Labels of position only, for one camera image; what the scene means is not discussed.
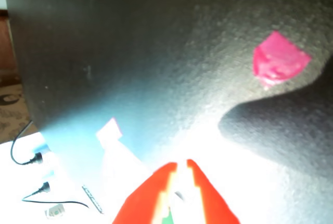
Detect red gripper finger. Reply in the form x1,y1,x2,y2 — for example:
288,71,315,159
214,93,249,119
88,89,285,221
186,158,241,224
111,161,178,224

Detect green cube with round recess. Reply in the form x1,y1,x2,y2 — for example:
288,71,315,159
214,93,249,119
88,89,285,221
160,207,174,224

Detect white numbered grid paper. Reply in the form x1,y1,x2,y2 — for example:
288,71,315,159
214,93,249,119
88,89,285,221
98,135,167,224

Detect black perforated strip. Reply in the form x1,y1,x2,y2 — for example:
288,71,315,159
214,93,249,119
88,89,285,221
82,184,105,214

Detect pink tape strip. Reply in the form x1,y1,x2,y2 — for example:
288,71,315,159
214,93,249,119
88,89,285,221
95,117,123,144

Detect small pink tape mark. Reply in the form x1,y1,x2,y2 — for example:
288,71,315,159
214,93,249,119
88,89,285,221
252,30,312,91

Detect black cable plugs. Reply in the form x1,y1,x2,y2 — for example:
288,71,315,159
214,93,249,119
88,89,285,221
22,181,91,209

